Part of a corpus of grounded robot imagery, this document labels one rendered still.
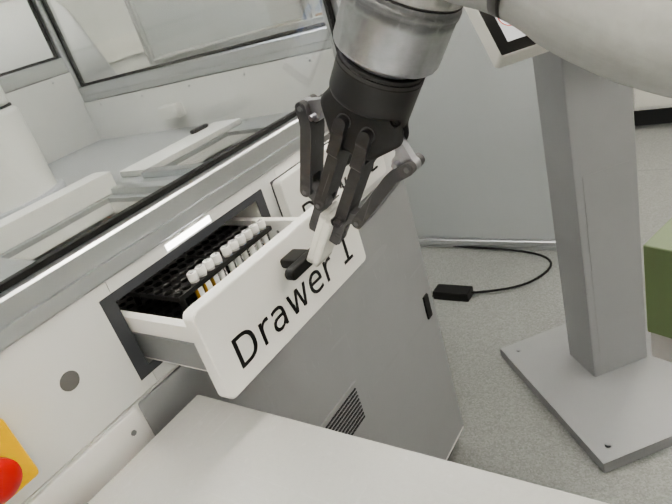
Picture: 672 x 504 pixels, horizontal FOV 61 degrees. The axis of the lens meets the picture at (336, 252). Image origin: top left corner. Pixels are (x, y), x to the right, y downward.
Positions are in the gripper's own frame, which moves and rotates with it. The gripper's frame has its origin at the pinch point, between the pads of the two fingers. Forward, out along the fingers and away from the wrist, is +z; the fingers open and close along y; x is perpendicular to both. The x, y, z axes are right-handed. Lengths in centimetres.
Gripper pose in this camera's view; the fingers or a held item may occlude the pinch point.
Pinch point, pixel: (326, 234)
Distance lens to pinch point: 60.1
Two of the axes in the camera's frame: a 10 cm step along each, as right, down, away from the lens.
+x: -5.2, 5.0, -6.9
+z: -2.4, 6.9, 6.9
